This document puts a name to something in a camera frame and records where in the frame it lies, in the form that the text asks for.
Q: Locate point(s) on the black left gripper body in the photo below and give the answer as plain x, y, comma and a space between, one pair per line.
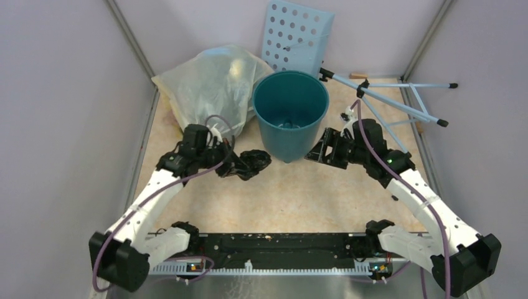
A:
210, 157

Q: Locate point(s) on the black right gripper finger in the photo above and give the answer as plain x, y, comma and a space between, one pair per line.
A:
330, 137
335, 156

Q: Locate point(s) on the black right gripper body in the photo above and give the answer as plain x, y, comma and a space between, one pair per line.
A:
358, 155

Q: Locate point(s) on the black trash bag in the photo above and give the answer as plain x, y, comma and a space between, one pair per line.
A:
245, 165

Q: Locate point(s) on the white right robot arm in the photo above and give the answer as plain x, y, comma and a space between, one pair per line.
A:
458, 256

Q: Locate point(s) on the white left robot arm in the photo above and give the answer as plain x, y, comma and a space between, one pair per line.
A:
122, 256

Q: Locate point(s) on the teal plastic trash bin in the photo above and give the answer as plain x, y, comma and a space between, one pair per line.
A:
290, 106

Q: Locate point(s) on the light blue folding stand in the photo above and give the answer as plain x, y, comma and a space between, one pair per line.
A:
363, 90

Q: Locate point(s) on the translucent filled plastic bag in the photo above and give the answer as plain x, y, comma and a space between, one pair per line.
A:
214, 88

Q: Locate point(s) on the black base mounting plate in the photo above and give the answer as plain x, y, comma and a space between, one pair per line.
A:
286, 251

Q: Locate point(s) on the light blue perforated panel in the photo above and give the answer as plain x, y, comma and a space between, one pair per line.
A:
295, 37

